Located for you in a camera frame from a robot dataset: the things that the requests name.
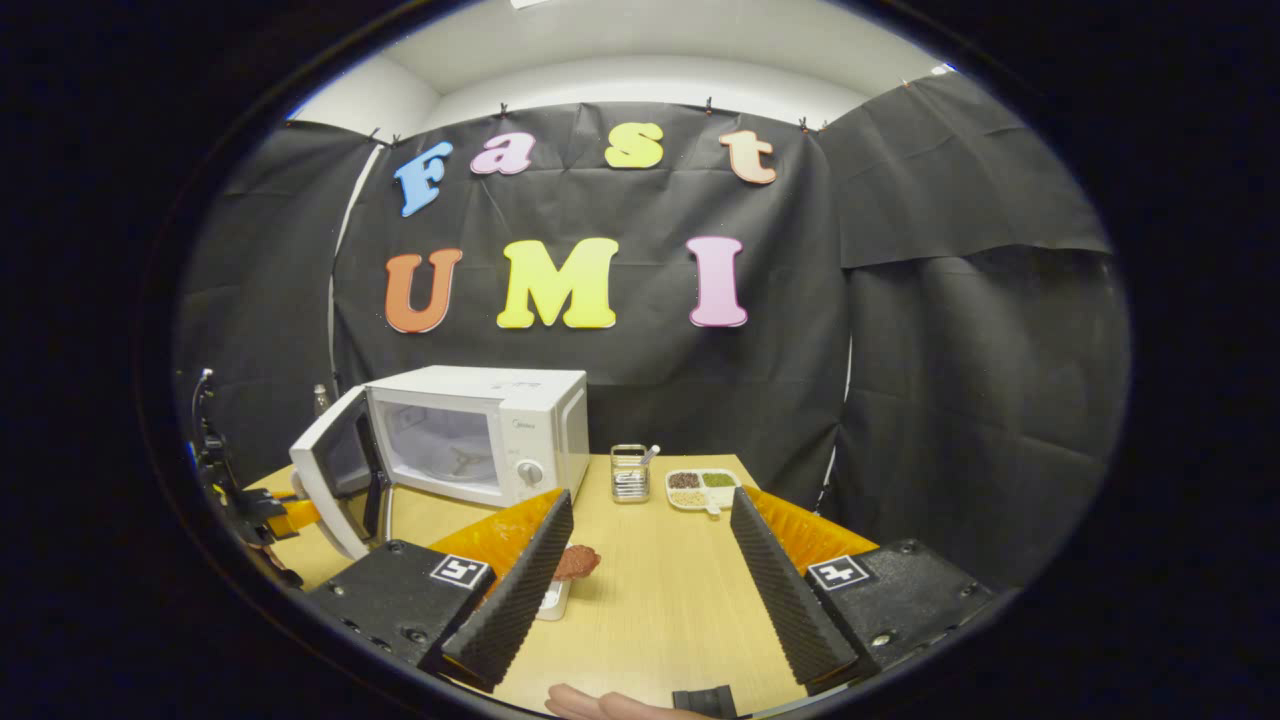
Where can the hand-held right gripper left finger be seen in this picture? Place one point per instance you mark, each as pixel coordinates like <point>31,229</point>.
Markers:
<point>520,600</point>

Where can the brown fried chicken drumstick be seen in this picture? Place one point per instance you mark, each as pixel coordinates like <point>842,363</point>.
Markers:
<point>578,562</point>

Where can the white microwave oven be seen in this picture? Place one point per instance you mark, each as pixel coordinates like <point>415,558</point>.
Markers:
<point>520,420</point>

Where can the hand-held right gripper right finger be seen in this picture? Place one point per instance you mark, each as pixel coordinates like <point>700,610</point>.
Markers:
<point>785,600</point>

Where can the white divided dish with grains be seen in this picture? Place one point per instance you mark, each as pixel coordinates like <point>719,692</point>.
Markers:
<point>720,495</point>

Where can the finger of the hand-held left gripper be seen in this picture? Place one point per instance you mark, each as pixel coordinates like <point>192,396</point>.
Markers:
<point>300,517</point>

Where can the white ribbed tray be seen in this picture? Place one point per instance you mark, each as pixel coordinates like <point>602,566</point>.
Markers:
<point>555,600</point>

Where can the small clear container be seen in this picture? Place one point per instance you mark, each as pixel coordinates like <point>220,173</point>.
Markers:
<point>630,480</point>

